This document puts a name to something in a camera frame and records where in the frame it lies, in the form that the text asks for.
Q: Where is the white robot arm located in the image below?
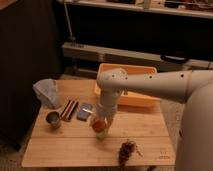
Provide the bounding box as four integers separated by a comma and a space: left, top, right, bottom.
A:
96, 68, 213, 171

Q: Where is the crumpled blue cloth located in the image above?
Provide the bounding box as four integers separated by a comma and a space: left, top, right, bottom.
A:
33, 78, 61, 109

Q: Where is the pine cone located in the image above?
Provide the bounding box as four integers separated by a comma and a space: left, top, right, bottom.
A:
118, 140, 143, 168

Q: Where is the striped chocolate bar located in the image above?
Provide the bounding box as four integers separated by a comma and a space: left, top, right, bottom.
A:
60, 100, 78, 122

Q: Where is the grey shelf rail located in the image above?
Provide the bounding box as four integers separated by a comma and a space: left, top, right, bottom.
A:
62, 42, 213, 71

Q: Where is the metal cup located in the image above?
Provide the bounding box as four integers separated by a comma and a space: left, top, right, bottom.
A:
46, 111, 61, 129

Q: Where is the green plastic cup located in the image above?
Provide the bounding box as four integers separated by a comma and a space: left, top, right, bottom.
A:
96, 128, 108, 140

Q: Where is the yellow plastic bin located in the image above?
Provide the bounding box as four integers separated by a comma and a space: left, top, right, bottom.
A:
98, 63, 158, 107

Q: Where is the blue sponge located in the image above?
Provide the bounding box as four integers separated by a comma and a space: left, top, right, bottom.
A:
77, 103, 93, 121

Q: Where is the red apple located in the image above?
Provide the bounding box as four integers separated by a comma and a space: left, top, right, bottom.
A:
92, 121, 106, 132

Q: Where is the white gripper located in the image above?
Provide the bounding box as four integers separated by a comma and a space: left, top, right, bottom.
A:
90, 91, 121, 128

